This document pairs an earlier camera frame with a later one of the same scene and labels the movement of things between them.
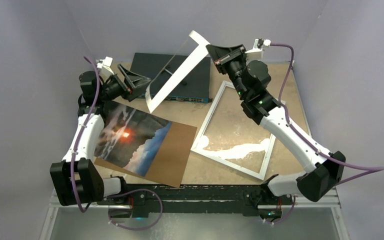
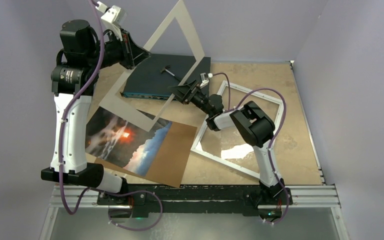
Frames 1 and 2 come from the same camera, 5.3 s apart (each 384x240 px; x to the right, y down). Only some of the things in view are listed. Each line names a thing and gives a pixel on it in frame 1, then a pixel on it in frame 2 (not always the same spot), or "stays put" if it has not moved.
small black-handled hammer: x=166 y=70 stays put
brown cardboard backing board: x=168 y=164 stays put
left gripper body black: x=113 y=89 → x=113 y=51
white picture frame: x=198 y=140 stays put
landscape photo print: x=131 y=139 stays put
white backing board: x=199 y=55 → x=116 y=105
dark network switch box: x=159 y=68 stays put
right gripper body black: x=235 y=69 → x=199 y=99
